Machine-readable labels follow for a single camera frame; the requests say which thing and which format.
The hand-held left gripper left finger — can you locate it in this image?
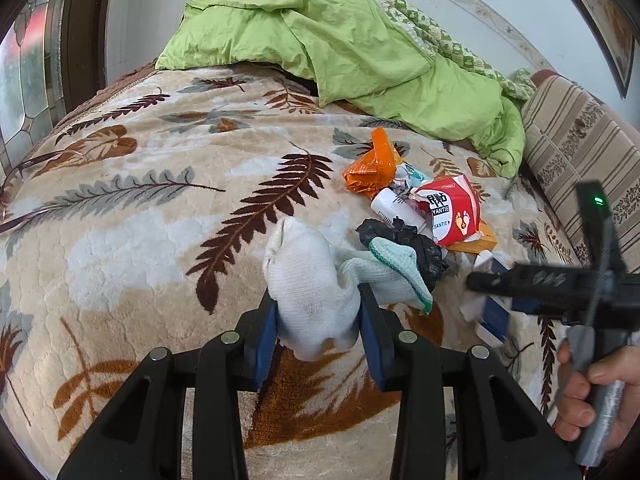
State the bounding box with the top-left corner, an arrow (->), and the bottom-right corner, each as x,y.
57,302 -> 281,480

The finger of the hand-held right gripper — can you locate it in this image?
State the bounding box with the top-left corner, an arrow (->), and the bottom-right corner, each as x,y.
510,297 -> 601,325
466,266 -> 601,295

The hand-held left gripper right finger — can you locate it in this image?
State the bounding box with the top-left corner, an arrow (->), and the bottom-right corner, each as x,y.
357,284 -> 583,480

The white and blue box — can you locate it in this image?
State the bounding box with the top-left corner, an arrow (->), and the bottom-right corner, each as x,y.
460,251 -> 516,348

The white knit glove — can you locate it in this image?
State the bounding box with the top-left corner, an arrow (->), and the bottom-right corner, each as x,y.
263,216 -> 434,361

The white plastic bottle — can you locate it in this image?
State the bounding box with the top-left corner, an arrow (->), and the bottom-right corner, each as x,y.
370,187 -> 431,233

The person's right hand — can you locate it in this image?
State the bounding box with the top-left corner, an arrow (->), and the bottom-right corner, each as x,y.
556,337 -> 640,443

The orange cardboard box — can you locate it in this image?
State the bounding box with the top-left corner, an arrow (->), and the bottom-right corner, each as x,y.
445,222 -> 498,253

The black plastic bag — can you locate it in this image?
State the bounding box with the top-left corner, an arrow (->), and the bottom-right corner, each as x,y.
356,217 -> 450,293

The red and white paper packet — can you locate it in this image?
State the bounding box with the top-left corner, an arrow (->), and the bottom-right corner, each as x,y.
410,175 -> 483,247

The striped beige cushion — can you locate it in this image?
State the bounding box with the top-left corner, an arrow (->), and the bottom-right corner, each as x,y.
520,74 -> 640,276

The crumpled white wrapper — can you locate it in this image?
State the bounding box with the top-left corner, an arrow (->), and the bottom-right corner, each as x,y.
392,179 -> 426,211

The leaf print blanket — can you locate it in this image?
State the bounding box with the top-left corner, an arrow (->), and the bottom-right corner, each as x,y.
0,62 -> 591,480

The teal tissue packet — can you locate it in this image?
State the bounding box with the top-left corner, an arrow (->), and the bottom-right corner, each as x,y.
395,160 -> 431,186

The orange snack packet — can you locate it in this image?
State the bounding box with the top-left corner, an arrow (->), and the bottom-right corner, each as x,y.
342,127 -> 401,200

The green patterned quilt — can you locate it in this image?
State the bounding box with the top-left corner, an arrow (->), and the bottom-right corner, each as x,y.
360,0 -> 536,101

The stained glass window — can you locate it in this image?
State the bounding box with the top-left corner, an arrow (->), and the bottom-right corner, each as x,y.
0,0 -> 76,176

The dark wooden wall frame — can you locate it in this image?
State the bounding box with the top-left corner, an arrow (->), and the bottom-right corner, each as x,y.
545,0 -> 636,98

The brown wooden window frame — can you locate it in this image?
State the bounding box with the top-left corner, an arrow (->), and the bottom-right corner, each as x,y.
60,0 -> 113,121

